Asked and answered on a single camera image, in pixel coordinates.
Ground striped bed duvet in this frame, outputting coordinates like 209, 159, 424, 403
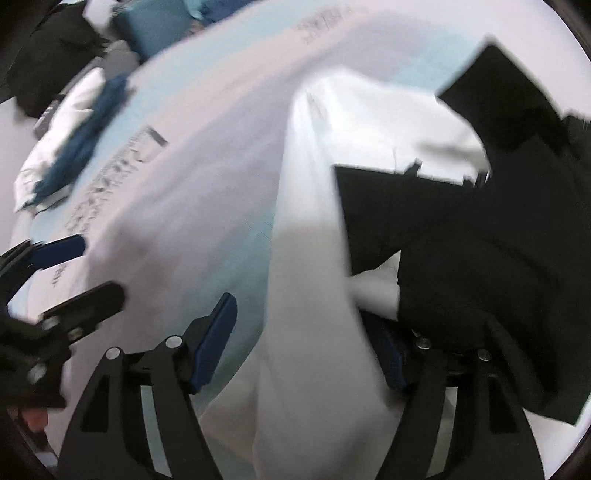
8, 0, 591, 480

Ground dark blue garment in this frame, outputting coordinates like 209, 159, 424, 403
198, 0, 252, 24

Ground folded white and blue clothes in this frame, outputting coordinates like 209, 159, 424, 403
13, 67, 128, 212

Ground person left hand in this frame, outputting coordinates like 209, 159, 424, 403
19, 408, 48, 433

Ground light blue garment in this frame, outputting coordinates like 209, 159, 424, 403
184, 0, 204, 21

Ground black backpack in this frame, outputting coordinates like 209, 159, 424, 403
1, 1, 107, 118

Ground white and black hooded jacket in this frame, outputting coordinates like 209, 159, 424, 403
202, 44, 590, 479

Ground teal suitcase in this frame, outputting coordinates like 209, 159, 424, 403
109, 0, 193, 63

